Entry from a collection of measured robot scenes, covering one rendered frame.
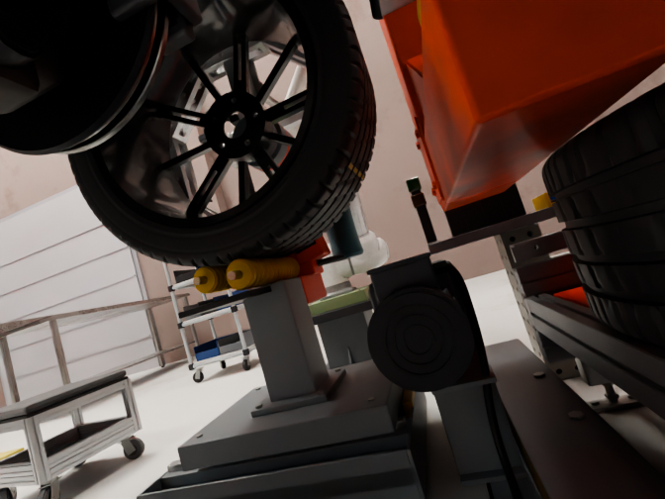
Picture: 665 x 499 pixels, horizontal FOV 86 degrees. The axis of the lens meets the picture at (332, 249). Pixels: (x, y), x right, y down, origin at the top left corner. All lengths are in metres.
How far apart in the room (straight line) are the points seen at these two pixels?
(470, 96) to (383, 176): 4.19
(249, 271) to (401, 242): 3.81
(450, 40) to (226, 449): 0.68
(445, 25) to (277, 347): 0.59
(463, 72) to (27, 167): 7.59
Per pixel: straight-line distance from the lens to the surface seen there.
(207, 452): 0.76
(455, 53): 0.36
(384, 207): 4.46
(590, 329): 0.61
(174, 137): 1.15
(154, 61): 0.54
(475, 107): 0.35
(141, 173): 0.96
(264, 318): 0.74
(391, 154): 4.58
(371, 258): 1.85
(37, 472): 1.59
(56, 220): 7.07
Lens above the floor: 0.43
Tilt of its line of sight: 5 degrees up
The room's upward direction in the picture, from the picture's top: 17 degrees counter-clockwise
